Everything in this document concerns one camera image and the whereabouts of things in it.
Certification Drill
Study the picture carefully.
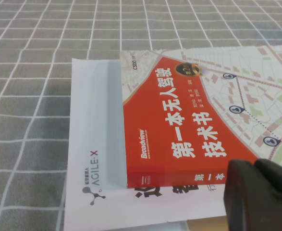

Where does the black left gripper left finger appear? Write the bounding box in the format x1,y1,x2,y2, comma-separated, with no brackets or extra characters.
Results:
223,158,282,231

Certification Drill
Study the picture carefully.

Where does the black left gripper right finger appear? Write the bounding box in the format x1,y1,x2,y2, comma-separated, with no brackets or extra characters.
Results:
255,157,282,191

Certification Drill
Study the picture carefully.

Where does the tan yellow book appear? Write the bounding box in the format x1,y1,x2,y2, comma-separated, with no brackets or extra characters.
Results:
185,215,228,231

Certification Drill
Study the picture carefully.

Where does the red map cover book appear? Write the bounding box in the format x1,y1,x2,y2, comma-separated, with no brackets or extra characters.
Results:
119,44,282,190

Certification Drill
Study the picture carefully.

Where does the white AgileX brochure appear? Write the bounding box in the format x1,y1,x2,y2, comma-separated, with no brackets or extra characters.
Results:
63,57,228,223

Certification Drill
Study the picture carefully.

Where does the grey checked tablecloth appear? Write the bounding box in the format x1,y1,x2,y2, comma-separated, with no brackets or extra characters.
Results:
0,0,282,231

